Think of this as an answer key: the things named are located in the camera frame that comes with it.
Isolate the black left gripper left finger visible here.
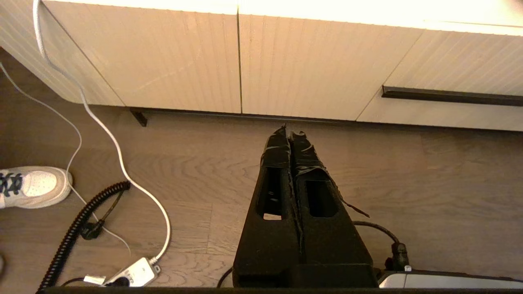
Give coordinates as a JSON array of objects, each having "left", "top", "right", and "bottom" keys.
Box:
[{"left": 232, "top": 124, "right": 304, "bottom": 287}]

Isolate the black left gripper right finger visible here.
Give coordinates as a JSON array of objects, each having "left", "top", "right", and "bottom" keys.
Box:
[{"left": 289, "top": 131, "right": 379, "bottom": 287}]

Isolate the white drawer with dark handle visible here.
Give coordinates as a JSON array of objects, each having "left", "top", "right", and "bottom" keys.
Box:
[{"left": 356, "top": 22, "right": 523, "bottom": 132}]

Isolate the white low cabinet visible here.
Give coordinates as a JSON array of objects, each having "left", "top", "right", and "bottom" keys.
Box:
[{"left": 0, "top": 0, "right": 523, "bottom": 132}]

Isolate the white black left wrist device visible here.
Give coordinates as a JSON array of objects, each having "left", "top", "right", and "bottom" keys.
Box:
[{"left": 378, "top": 267, "right": 523, "bottom": 289}]

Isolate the white power strip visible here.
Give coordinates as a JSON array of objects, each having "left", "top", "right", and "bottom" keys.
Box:
[{"left": 84, "top": 257, "right": 161, "bottom": 287}]

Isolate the white sneaker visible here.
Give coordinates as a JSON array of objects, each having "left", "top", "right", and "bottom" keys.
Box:
[{"left": 0, "top": 166, "right": 73, "bottom": 209}]

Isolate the black floor cable loop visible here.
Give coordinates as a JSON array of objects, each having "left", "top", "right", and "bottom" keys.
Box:
[{"left": 217, "top": 267, "right": 234, "bottom": 288}]

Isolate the black left wrist cable plug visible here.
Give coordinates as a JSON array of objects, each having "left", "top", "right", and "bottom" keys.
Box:
[{"left": 353, "top": 220, "right": 410, "bottom": 271}]

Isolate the black plug with thin cable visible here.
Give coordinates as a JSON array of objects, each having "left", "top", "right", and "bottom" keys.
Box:
[{"left": 80, "top": 191, "right": 125, "bottom": 241}]

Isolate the black coiled cable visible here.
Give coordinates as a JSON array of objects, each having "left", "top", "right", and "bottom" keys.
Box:
[{"left": 37, "top": 181, "right": 131, "bottom": 292}]

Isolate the thin white charging cable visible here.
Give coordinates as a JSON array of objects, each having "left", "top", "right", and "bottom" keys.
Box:
[{"left": 0, "top": 63, "right": 131, "bottom": 256}]

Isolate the thick white power cable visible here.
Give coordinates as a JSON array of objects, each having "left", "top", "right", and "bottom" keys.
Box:
[{"left": 33, "top": 0, "right": 171, "bottom": 266}]

